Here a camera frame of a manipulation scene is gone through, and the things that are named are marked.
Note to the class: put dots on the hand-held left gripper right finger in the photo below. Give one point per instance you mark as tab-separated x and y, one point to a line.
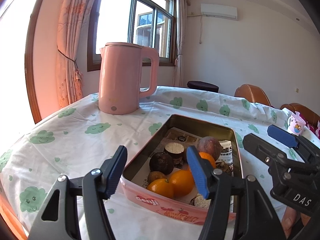
198	172

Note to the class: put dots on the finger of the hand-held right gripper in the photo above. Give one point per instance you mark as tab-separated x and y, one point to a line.
282	133
260	150

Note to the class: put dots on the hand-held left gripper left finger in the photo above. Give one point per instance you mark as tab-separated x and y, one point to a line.
116	172

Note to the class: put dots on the orange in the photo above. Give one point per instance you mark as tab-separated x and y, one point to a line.
161	188
181	183
208	158

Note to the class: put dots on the wrinkled brown walnut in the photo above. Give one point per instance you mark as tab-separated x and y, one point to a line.
224	167

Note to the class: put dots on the small printed tub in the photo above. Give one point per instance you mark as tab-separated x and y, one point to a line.
201	201
174	150

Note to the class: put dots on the brownish passion fruit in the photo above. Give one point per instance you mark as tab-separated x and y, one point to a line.
210	145

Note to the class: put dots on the dark brown round fruit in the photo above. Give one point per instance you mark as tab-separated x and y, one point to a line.
161	162

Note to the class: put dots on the small greenish brown fruit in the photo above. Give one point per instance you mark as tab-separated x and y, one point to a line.
156	175

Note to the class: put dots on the pink rectangular tin box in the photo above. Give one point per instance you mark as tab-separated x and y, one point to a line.
160	206

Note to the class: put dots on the person's right hand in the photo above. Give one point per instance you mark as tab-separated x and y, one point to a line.
288	220

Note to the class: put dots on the pink cartoon print cup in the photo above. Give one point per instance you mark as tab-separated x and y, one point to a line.
296	126

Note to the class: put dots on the brown leather sofa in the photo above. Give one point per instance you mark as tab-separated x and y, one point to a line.
297	107

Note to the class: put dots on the pink floral cushion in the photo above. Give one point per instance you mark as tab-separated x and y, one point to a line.
313	128

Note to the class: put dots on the brown leather armchair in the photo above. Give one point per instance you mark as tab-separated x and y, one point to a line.
252	93

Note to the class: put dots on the white tablecloth green cloud print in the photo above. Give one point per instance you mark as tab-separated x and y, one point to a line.
75	142

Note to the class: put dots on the dark round stool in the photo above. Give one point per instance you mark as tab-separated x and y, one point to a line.
202	85

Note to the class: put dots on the pink electric kettle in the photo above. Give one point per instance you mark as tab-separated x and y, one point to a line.
117	80

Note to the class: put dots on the white air conditioner pipe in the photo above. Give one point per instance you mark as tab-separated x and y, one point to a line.
201	30

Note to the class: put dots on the white curtain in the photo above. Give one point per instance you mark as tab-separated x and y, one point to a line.
180	30

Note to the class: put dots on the pink patterned curtain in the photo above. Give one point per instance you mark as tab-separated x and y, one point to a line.
72	30

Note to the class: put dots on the sliding glass window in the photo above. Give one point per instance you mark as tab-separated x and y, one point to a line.
117	12

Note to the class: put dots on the white wall air conditioner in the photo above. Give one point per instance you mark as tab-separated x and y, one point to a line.
218	10

